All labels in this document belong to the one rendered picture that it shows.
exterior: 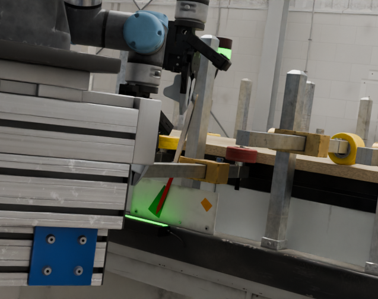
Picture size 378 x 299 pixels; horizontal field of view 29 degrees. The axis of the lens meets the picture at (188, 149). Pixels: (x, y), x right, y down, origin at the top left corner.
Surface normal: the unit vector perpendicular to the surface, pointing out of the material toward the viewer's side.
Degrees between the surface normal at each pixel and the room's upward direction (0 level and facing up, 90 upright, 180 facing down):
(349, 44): 90
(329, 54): 90
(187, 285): 90
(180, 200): 90
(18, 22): 72
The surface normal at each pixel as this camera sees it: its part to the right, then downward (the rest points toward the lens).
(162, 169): 0.80, 0.14
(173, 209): -0.58, -0.04
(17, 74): 0.47, 0.11
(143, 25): 0.00, 0.04
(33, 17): 0.53, -0.19
